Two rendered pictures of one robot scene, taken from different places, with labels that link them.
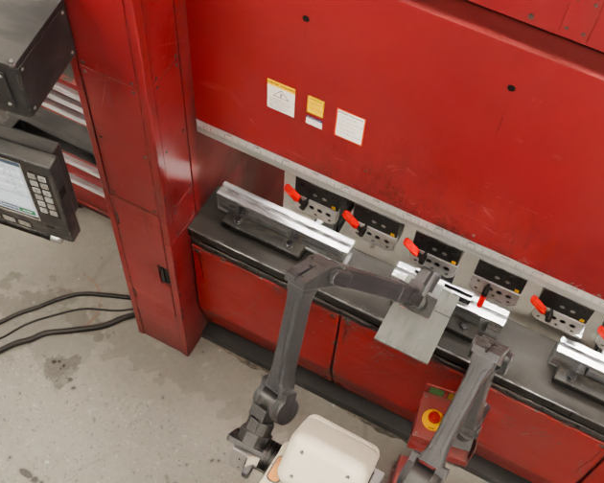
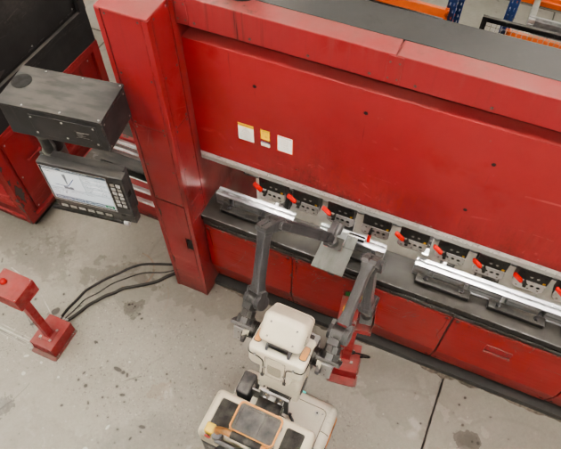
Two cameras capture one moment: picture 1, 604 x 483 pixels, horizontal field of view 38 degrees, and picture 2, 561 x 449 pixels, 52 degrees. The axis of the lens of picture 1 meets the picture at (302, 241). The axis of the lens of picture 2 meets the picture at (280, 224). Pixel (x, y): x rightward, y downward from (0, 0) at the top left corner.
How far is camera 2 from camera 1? 0.47 m
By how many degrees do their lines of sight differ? 2
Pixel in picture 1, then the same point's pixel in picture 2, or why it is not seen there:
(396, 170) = (313, 167)
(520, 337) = (394, 259)
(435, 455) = (345, 319)
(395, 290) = (318, 233)
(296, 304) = (262, 241)
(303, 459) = (272, 325)
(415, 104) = (318, 127)
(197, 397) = (215, 318)
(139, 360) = (179, 299)
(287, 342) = (259, 264)
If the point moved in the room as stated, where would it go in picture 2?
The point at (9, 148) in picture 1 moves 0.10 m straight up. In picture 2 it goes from (98, 170) to (93, 156)
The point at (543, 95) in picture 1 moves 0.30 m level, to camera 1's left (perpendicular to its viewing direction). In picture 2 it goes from (382, 115) to (310, 115)
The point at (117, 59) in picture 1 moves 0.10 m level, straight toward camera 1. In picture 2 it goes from (154, 118) to (158, 133)
